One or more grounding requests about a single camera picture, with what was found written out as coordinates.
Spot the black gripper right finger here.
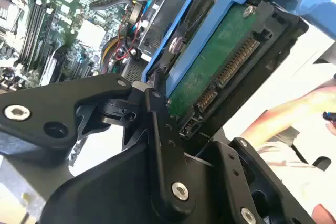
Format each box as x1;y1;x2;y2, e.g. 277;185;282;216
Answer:
207;136;316;224

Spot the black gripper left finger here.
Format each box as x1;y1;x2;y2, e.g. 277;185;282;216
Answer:
0;69;196;221

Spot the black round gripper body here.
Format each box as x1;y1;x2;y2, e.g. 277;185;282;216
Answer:
39;142;237;224

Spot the round black tool blue ring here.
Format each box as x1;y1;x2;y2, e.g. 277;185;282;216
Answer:
322;111;336;123

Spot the hard disk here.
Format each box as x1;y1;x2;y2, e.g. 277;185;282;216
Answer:
141;0;336;141

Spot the blue disk data wire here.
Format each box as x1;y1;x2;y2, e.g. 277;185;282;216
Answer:
132;0;173;42

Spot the person's bare hand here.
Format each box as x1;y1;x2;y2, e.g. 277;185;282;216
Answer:
312;204;336;224
311;78;336;137

